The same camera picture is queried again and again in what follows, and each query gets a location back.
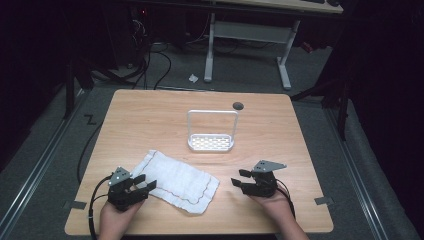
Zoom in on grey tape strip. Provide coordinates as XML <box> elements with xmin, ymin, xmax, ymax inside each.
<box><xmin>69</xmin><ymin>200</ymin><xmax>88</xmax><ymax>211</ymax></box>
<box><xmin>314</xmin><ymin>196</ymin><xmax>335</xmax><ymax>206</ymax></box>

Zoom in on person's left hand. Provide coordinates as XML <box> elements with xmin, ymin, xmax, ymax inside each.
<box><xmin>99</xmin><ymin>199</ymin><xmax>145</xmax><ymax>232</ymax></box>

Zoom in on white-legged desk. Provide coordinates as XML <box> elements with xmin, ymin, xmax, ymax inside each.
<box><xmin>203</xmin><ymin>0</ymin><xmax>344</xmax><ymax>91</ymax></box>

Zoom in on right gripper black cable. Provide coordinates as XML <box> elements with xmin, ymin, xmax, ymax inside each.
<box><xmin>275</xmin><ymin>178</ymin><xmax>297</xmax><ymax>220</ymax></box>

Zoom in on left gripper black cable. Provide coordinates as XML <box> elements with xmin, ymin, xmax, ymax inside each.
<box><xmin>87</xmin><ymin>173</ymin><xmax>115</xmax><ymax>240</ymax></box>

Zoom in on white cloth with red stitching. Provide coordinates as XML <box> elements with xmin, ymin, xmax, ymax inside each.
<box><xmin>129</xmin><ymin>149</ymin><xmax>221</xmax><ymax>215</ymax></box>

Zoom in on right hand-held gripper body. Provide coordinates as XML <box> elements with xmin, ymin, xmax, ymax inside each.
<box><xmin>240</xmin><ymin>159</ymin><xmax>288</xmax><ymax>198</ymax></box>

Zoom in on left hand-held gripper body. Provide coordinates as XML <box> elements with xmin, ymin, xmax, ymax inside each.
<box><xmin>107</xmin><ymin>166</ymin><xmax>150</xmax><ymax>212</ymax></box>

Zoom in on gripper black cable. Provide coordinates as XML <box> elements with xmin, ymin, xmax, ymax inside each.
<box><xmin>87</xmin><ymin>173</ymin><xmax>115</xmax><ymax>240</ymax></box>
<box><xmin>275</xmin><ymin>178</ymin><xmax>297</xmax><ymax>220</ymax></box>

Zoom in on metal floor rail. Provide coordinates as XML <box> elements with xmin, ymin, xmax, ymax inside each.
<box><xmin>0</xmin><ymin>89</ymin><xmax>88</xmax><ymax>238</ymax></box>
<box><xmin>323</xmin><ymin>107</ymin><xmax>390</xmax><ymax>240</ymax></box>

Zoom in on dark computer tower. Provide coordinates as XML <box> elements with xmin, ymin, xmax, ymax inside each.
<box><xmin>103</xmin><ymin>6</ymin><xmax>151</xmax><ymax>70</ymax></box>

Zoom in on black floor cables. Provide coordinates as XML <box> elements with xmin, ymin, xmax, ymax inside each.
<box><xmin>89</xmin><ymin>13</ymin><xmax>214</xmax><ymax>91</ymax></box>

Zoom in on person's right hand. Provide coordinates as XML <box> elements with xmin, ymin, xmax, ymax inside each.
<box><xmin>249</xmin><ymin>188</ymin><xmax>297</xmax><ymax>226</ymax></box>

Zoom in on white rack with handle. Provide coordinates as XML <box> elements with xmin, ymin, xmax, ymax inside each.
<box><xmin>186</xmin><ymin>109</ymin><xmax>240</xmax><ymax>154</ymax></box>

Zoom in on black metal stand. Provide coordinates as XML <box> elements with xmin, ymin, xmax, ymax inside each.
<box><xmin>62</xmin><ymin>56</ymin><xmax>141</xmax><ymax>120</ymax></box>
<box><xmin>290</xmin><ymin>56</ymin><xmax>354</xmax><ymax>141</ymax></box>

